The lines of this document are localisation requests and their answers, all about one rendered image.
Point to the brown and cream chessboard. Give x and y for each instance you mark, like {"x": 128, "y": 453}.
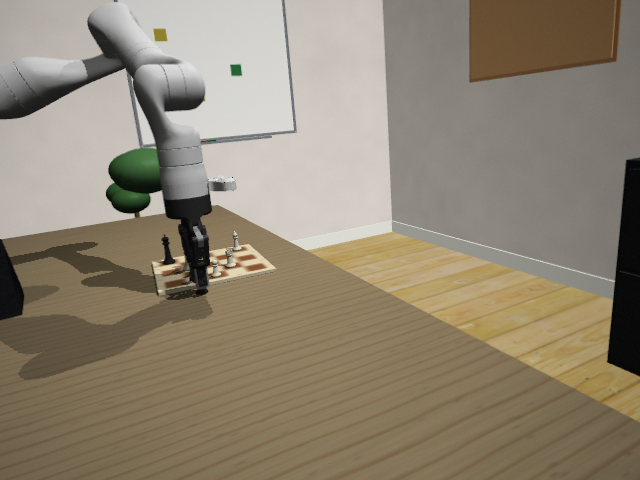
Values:
{"x": 171, "y": 278}

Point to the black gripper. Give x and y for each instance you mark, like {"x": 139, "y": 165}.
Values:
{"x": 189, "y": 211}

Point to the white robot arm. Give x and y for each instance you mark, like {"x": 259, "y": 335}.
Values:
{"x": 161, "y": 82}

